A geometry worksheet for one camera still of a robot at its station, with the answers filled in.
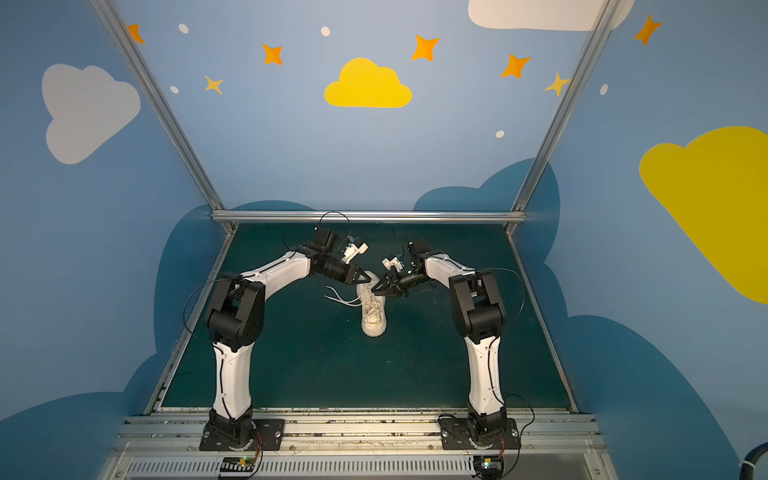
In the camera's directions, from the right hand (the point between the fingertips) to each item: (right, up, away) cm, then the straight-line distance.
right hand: (376, 291), depth 93 cm
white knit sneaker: (-1, -7, -4) cm, 8 cm away
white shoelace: (-10, -5, +6) cm, 12 cm away
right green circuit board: (+29, -42, -19) cm, 55 cm away
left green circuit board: (-34, -41, -19) cm, 57 cm away
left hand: (-3, +4, +2) cm, 5 cm away
